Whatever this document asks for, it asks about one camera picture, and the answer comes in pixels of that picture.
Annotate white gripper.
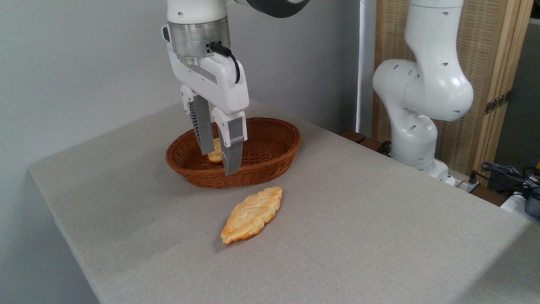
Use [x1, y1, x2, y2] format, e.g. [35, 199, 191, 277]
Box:
[167, 42, 250, 176]

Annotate long golden bread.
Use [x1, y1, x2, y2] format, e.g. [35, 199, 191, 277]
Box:
[220, 186, 283, 245]

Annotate small golden bread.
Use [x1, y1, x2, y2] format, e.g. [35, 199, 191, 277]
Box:
[206, 137, 224, 164]

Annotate brown wicker oval basket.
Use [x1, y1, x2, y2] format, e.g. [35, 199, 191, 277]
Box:
[166, 117, 302, 189]

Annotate brown wooden block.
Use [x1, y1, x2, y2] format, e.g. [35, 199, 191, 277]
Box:
[337, 129, 367, 144]
[359, 138, 385, 153]

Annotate white vertical pole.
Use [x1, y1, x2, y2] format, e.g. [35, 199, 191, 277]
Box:
[356, 0, 377, 138]

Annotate wooden rattan folding screen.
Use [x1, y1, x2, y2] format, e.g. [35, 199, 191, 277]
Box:
[373, 0, 535, 187]

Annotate metal screen hinge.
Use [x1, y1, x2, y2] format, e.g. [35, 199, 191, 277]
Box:
[484, 90, 512, 116]

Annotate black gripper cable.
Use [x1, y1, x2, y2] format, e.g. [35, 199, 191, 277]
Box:
[209, 41, 241, 84]

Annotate dark cable bundle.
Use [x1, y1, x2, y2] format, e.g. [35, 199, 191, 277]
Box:
[472, 161, 540, 200]

